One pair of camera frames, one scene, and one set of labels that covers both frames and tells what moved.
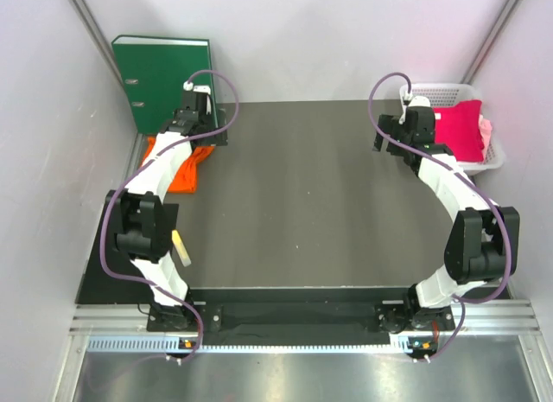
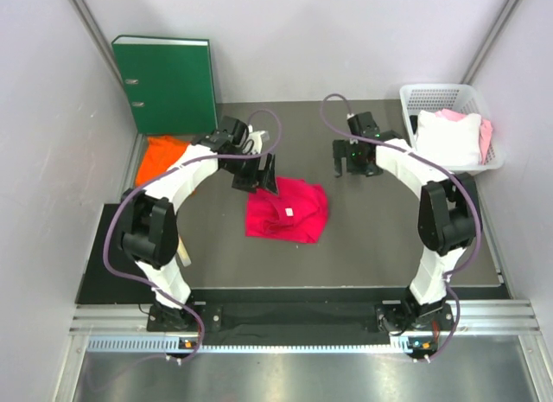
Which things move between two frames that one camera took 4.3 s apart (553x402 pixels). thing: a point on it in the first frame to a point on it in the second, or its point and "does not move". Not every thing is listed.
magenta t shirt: (459, 127) to (298, 212)
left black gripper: (219, 119) to (257, 178)
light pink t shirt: (486, 129) does not move
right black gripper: (390, 124) to (343, 149)
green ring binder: (154, 71) does not move
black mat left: (99, 283) does not move
